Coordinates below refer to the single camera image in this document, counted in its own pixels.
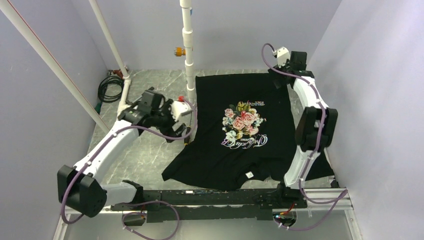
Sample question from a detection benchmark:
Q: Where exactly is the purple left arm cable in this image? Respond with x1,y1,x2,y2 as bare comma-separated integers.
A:
60,97,199,240

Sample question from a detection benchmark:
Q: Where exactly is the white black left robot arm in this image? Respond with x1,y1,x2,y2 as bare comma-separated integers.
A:
57,88,197,224

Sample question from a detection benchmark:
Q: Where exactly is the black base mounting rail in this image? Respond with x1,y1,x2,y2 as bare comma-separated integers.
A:
110,188,340,224

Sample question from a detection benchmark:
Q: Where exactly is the coiled black cable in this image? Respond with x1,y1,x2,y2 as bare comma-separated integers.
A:
97,75,125,104

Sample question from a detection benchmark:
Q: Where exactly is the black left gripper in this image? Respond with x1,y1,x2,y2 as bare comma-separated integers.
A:
150,99,186,142

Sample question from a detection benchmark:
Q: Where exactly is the orange yellow pipe fitting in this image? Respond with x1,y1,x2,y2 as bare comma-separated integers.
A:
174,47,186,57

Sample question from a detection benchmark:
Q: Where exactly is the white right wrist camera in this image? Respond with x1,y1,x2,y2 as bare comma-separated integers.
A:
273,46,291,68

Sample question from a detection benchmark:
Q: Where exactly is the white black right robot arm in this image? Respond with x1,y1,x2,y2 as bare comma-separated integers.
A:
270,47,338,208

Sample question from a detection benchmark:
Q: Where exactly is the white pvc pipe frame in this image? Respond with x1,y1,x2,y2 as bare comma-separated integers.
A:
0,0,182,136

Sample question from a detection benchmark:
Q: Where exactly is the aluminium extrusion rail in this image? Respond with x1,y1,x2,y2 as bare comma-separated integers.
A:
58,181,348,218

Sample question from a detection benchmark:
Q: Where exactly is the black floral print t-shirt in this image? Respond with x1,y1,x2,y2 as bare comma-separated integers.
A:
161,72,335,192

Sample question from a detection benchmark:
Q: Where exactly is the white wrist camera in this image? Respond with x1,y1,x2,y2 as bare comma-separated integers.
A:
273,46,291,68
170,96,195,122

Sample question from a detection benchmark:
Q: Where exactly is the yellow black handled screwdriver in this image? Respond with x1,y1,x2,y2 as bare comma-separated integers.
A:
183,126,192,146

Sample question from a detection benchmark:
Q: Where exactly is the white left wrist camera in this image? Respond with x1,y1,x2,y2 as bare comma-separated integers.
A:
170,96,195,122

